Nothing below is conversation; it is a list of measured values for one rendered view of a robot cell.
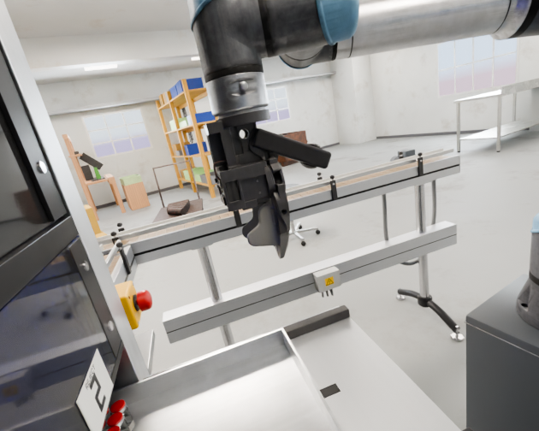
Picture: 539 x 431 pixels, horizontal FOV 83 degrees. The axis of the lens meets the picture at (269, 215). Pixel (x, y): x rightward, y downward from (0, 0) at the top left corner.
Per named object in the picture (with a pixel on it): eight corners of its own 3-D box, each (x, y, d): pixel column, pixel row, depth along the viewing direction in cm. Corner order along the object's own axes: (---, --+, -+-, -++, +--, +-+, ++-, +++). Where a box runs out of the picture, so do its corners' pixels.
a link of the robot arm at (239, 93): (255, 79, 43) (272, 67, 35) (262, 113, 44) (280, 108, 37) (203, 89, 41) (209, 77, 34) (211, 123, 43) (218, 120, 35)
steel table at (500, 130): (558, 130, 616) (562, 72, 584) (500, 152, 530) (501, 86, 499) (512, 132, 686) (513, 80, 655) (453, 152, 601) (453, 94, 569)
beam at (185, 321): (169, 344, 136) (162, 321, 132) (170, 333, 143) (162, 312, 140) (457, 244, 171) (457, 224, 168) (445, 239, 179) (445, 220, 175)
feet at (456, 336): (455, 344, 159) (455, 321, 155) (392, 298, 205) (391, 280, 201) (467, 339, 161) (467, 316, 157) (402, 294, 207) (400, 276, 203)
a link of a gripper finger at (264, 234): (251, 266, 45) (238, 207, 42) (288, 255, 46) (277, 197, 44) (257, 274, 42) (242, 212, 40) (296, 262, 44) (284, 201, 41)
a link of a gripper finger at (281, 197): (271, 228, 45) (259, 171, 42) (282, 225, 45) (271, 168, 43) (281, 238, 40) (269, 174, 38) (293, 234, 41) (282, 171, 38)
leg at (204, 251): (232, 388, 150) (191, 248, 128) (229, 375, 158) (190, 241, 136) (250, 381, 152) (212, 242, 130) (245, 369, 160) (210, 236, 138)
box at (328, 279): (319, 293, 146) (316, 277, 144) (315, 288, 151) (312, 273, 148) (341, 286, 149) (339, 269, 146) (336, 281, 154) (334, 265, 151)
